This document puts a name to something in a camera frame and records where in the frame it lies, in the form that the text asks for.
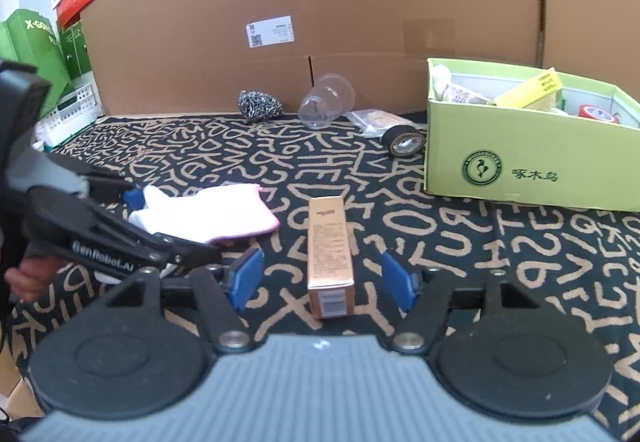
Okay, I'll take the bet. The clear plastic cup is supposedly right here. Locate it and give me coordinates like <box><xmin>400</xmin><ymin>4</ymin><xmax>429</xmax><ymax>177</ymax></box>
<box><xmin>297</xmin><ymin>73</ymin><xmax>356</xmax><ymax>130</ymax></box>

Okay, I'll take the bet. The white crumpled item in box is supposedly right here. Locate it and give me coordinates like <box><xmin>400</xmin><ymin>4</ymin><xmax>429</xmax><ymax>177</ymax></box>
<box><xmin>430</xmin><ymin>64</ymin><xmax>492</xmax><ymax>106</ymax></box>

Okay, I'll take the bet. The black tape roll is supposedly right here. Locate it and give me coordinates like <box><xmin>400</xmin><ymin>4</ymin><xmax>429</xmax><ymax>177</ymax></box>
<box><xmin>381</xmin><ymin>125</ymin><xmax>426</xmax><ymax>158</ymax></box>

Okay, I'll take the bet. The black letter-patterned rug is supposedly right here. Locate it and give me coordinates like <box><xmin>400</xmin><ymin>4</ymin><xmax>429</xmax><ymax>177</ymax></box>
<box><xmin>8</xmin><ymin>111</ymin><xmax>640</xmax><ymax>440</ymax></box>

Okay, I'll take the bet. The white pink-trimmed glove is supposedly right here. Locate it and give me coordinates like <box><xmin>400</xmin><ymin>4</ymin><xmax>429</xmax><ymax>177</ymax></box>
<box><xmin>128</xmin><ymin>183</ymin><xmax>280</xmax><ymax>244</ymax></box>

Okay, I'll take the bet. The yellow long box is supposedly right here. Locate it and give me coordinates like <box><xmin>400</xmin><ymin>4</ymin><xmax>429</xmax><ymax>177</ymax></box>
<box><xmin>494</xmin><ymin>68</ymin><xmax>563</xmax><ymax>109</ymax></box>

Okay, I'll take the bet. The steel wool scrubber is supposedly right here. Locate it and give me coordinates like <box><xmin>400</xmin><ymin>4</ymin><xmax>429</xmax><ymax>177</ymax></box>
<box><xmin>238</xmin><ymin>90</ymin><xmax>283</xmax><ymax>123</ymax></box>

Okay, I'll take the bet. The white plastic basket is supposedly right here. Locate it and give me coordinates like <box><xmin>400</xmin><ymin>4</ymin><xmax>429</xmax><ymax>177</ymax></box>
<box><xmin>35</xmin><ymin>84</ymin><xmax>104</xmax><ymax>149</ymax></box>

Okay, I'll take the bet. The gold brown small carton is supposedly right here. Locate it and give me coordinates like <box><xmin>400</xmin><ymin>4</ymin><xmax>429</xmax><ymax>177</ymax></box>
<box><xmin>307</xmin><ymin>196</ymin><xmax>355</xmax><ymax>320</ymax></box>

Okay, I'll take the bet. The person's left hand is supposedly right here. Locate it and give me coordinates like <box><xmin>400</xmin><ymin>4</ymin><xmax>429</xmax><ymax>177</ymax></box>
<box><xmin>4</xmin><ymin>256</ymin><xmax>67</xmax><ymax>303</ymax></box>

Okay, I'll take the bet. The red tape roll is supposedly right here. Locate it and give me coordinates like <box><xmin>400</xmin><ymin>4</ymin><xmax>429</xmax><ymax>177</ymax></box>
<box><xmin>578</xmin><ymin>104</ymin><xmax>618</xmax><ymax>124</ymax></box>

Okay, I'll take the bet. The green X-printed carton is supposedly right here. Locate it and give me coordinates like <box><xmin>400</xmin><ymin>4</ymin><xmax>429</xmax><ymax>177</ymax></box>
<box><xmin>1</xmin><ymin>9</ymin><xmax>92</xmax><ymax>117</ymax></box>

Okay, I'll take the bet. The clear bag with sticks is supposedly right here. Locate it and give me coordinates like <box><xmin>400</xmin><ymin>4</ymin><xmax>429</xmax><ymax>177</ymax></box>
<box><xmin>344</xmin><ymin>109</ymin><xmax>413</xmax><ymax>139</ymax></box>

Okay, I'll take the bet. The large brown cardboard wall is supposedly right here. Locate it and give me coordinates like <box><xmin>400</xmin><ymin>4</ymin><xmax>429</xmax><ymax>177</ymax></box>
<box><xmin>81</xmin><ymin>0</ymin><xmax>639</xmax><ymax>115</ymax></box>

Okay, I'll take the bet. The white shipping label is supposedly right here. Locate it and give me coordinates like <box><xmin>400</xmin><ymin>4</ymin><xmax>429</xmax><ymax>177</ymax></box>
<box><xmin>245</xmin><ymin>16</ymin><xmax>295</xmax><ymax>48</ymax></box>

